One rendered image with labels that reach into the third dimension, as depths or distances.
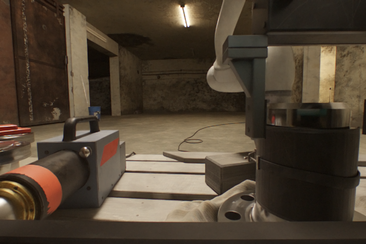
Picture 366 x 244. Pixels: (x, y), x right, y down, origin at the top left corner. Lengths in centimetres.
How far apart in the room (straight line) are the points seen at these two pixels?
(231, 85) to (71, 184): 54
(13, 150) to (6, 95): 383
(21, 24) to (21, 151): 435
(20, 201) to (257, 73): 35
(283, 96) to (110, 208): 56
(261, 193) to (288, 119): 12
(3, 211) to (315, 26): 42
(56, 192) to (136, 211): 19
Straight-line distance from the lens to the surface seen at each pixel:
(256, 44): 21
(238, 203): 42
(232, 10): 61
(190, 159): 83
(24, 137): 121
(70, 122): 53
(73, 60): 587
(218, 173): 55
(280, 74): 64
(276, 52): 65
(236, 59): 20
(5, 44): 482
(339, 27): 24
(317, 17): 23
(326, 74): 902
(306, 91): 574
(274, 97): 64
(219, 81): 69
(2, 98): 461
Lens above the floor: 39
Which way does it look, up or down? 5 degrees down
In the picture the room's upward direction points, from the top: 1 degrees counter-clockwise
